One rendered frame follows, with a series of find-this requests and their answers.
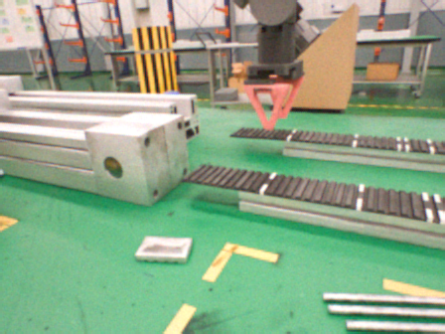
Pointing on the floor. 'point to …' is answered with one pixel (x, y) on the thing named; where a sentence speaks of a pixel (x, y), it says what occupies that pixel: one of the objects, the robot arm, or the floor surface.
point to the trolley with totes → (222, 73)
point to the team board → (22, 30)
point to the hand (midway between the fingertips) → (275, 118)
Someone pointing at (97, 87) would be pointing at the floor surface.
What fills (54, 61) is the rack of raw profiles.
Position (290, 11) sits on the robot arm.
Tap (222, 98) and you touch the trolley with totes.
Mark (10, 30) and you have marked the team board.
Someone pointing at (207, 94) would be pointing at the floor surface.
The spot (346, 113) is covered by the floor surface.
